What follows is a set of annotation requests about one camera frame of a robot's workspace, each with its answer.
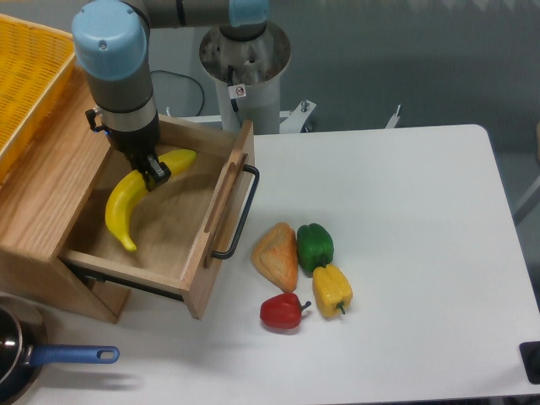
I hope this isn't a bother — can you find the black pan blue handle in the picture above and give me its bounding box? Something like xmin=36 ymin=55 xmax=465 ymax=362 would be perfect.
xmin=1 ymin=296 xmax=120 ymax=404

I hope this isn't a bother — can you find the open wooden top drawer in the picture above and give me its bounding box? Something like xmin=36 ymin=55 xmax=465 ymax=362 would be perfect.
xmin=60 ymin=116 xmax=255 ymax=319

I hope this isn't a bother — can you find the yellow toy bell pepper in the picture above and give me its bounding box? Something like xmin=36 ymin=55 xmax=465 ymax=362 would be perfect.
xmin=312 ymin=264 xmax=353 ymax=319

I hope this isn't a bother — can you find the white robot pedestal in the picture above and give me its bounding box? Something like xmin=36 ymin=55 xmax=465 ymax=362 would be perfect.
xmin=198 ymin=20 xmax=404 ymax=135

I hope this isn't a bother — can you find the yellow plastic basket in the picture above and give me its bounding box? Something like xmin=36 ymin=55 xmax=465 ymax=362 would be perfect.
xmin=1 ymin=14 xmax=75 ymax=180

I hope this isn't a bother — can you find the black metal drawer handle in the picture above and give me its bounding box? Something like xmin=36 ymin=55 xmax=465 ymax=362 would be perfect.
xmin=210 ymin=164 xmax=260 ymax=261

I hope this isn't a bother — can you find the yellow toy banana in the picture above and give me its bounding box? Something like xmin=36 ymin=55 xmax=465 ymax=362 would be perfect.
xmin=105 ymin=148 xmax=197 ymax=252

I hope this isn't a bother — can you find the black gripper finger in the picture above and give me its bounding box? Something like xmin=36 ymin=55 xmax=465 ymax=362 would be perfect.
xmin=127 ymin=155 xmax=146 ymax=176
xmin=142 ymin=154 xmax=171 ymax=191

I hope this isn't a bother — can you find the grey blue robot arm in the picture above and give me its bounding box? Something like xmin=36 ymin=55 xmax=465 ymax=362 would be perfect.
xmin=72 ymin=1 xmax=269 ymax=191

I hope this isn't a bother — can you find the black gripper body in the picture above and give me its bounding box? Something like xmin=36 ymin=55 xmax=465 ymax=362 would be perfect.
xmin=85 ymin=109 xmax=159 ymax=158

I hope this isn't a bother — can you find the green toy bell pepper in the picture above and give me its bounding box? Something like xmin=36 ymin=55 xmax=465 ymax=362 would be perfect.
xmin=296 ymin=223 xmax=334 ymax=273

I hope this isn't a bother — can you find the black floor cable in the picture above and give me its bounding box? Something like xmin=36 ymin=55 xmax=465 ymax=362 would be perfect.
xmin=149 ymin=69 xmax=206 ymax=117

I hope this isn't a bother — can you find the wooden cabinet body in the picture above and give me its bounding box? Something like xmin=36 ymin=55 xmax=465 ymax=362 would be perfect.
xmin=1 ymin=67 xmax=130 ymax=323

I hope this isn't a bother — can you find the orange toy bread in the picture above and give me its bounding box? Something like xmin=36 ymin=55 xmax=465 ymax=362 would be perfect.
xmin=251 ymin=222 xmax=299 ymax=293

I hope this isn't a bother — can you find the black table corner device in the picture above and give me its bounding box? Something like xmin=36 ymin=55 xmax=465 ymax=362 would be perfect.
xmin=519 ymin=341 xmax=540 ymax=385

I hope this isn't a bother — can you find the red toy bell pepper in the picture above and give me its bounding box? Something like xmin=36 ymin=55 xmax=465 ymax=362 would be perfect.
xmin=260 ymin=293 xmax=311 ymax=330

